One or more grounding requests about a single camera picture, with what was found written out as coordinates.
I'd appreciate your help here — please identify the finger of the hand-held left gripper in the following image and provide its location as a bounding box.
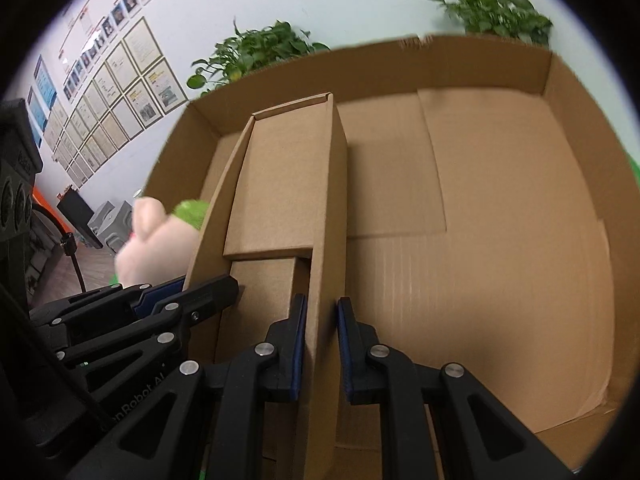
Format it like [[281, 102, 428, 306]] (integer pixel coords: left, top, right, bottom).
[[50, 274, 241, 396], [29, 276, 187, 333]]

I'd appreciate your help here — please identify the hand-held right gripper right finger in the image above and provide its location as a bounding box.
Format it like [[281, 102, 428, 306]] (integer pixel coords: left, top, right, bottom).
[[336, 296, 577, 480]]

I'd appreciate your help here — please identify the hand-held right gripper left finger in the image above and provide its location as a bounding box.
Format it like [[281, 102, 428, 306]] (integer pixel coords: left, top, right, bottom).
[[65, 293, 308, 480]]

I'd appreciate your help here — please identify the pink and green plush toy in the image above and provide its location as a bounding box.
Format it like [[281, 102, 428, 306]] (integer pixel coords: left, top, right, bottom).
[[113, 197, 211, 289]]

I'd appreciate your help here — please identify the small narrow cardboard box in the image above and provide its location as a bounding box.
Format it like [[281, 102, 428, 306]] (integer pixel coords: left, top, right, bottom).
[[182, 92, 349, 480]]

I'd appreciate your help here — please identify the large cardboard box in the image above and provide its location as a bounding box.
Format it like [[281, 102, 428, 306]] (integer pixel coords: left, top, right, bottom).
[[142, 35, 632, 480]]

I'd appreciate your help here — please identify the black panel on stand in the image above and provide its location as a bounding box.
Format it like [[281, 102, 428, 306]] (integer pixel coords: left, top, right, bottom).
[[56, 189, 104, 249]]

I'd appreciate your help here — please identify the grey storage box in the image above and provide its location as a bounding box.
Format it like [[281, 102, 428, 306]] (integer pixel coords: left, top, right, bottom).
[[89, 200, 134, 242]]

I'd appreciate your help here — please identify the green potted plant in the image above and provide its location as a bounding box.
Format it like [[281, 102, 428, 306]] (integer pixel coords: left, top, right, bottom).
[[187, 19, 332, 97], [423, 0, 554, 49]]

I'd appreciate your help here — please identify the blue wall poster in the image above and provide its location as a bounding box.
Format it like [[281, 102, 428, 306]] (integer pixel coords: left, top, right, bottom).
[[27, 54, 59, 147]]

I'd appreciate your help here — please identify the wall of framed certificates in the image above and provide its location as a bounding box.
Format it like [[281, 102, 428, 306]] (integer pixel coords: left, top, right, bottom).
[[50, 16, 189, 189]]

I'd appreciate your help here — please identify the row of wall photos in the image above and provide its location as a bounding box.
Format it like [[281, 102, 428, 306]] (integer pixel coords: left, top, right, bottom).
[[57, 0, 197, 58]]

